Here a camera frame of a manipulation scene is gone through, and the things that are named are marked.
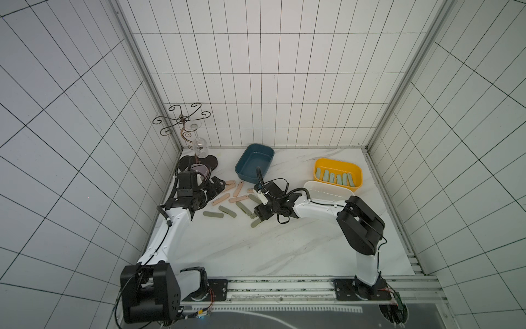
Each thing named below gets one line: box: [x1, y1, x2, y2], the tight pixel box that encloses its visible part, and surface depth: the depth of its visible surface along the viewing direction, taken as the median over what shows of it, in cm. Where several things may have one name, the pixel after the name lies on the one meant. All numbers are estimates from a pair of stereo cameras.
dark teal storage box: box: [234, 143, 275, 184], surface depth 116 cm
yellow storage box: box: [313, 158, 363, 193], surface depth 109 cm
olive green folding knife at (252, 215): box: [235, 201, 257, 220], surface depth 96 cm
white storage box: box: [294, 180, 355, 210], surface depth 68 cm
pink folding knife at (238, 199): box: [228, 194, 249, 203], surface depth 100 cm
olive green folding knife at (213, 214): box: [202, 211, 224, 218], surface depth 94 cm
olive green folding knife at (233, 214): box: [218, 205, 237, 218], surface depth 96 cm
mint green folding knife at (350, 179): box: [346, 172, 356, 188], surface depth 106 cm
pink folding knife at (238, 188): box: [232, 180, 245, 198], surface depth 103 cm
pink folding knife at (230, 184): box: [225, 179, 236, 188], surface depth 106 cm
